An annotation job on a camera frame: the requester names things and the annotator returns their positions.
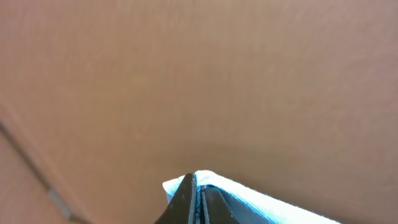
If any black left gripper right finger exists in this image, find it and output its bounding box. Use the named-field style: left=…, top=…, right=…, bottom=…
left=200, top=186, right=239, bottom=224

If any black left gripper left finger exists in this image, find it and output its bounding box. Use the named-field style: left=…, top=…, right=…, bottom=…
left=155, top=173, right=197, bottom=224

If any light blue t-shirt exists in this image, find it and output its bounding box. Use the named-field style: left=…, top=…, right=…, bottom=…
left=162, top=169, right=343, bottom=224

